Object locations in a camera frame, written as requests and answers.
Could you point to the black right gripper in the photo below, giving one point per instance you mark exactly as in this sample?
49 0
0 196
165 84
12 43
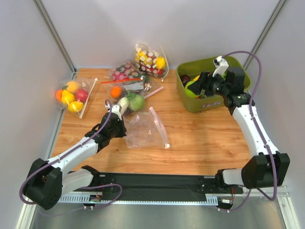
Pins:
203 82

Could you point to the dark red fake apple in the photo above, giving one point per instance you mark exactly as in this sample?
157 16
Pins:
185 79

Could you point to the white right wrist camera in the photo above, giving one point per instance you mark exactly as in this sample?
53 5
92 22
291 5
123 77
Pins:
221 66

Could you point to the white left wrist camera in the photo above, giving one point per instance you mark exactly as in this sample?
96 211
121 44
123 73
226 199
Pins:
116 109

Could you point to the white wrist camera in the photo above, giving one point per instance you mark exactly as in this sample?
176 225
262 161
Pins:
116 109
221 66

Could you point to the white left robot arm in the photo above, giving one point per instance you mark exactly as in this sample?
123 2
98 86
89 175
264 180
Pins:
48 180

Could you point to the clear pink zip top bag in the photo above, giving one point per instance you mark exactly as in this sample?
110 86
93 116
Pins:
146 129

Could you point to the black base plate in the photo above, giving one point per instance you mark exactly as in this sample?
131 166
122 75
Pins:
153 184

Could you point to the green plastic tub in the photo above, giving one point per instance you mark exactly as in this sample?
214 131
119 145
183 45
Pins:
194 69

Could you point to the aluminium cable rail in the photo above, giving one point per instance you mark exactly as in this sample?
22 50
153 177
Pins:
196 199

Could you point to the green fake apple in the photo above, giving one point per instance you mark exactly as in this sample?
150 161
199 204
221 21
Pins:
190 90

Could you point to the clear vegetable zip bag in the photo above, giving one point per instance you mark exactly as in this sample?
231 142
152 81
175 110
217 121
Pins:
135 85

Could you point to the polka dot zip bag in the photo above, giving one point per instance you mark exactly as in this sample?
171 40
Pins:
125 70

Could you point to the green fake cabbage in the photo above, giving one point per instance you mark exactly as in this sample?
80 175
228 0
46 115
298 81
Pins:
136 101

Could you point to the clear fruit bag left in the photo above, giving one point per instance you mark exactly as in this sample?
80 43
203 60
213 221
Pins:
74 95

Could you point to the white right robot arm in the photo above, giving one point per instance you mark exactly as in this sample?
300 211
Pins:
267 167

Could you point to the orange fake persimmon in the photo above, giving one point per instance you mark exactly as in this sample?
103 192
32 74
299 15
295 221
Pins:
115 92

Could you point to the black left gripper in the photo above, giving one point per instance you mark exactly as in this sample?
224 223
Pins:
118 129

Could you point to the polka dot drawstring bag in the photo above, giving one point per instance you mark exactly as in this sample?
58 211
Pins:
151 61

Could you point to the yellow fake mango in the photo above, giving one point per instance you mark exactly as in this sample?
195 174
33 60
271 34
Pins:
196 78

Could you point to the white fake radish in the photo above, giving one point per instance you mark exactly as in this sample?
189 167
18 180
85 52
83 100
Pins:
123 103

